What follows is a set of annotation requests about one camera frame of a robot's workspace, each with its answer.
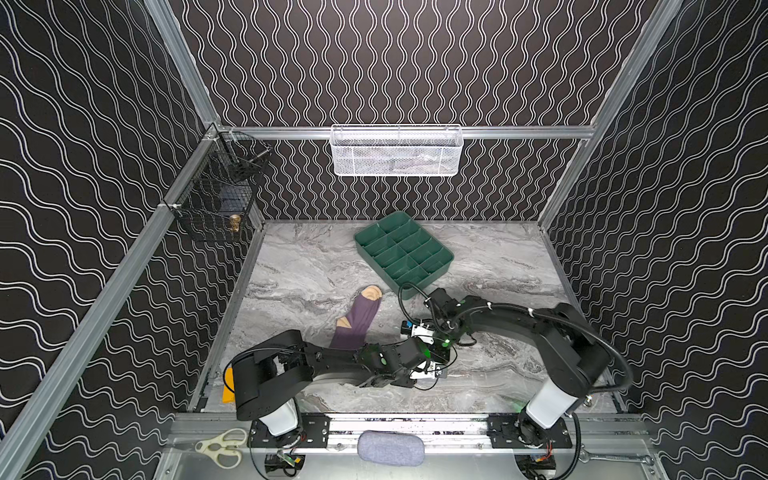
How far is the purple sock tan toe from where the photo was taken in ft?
3.01

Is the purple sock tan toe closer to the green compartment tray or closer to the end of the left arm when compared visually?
the green compartment tray

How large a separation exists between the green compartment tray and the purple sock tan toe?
10cm

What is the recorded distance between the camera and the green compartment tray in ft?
3.29

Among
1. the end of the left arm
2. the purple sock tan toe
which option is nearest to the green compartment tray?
the purple sock tan toe
